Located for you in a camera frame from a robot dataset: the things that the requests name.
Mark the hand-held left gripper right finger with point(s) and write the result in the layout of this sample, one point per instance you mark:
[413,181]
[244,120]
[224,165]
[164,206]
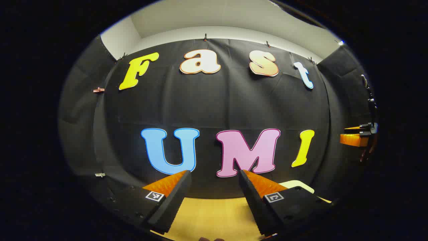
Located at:
[255,207]

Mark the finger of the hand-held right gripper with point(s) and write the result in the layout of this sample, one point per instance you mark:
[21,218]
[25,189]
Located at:
[352,128]
[351,140]

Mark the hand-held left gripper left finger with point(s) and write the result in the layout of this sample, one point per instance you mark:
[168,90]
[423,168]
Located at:
[170,204]

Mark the green desktop garbage bin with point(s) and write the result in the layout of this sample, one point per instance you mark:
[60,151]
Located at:
[296,185]

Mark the black backdrop cloth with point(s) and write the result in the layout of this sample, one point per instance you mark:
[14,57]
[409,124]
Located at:
[207,107]

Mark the pink cloth clip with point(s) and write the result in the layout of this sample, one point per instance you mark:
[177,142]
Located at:
[98,89]

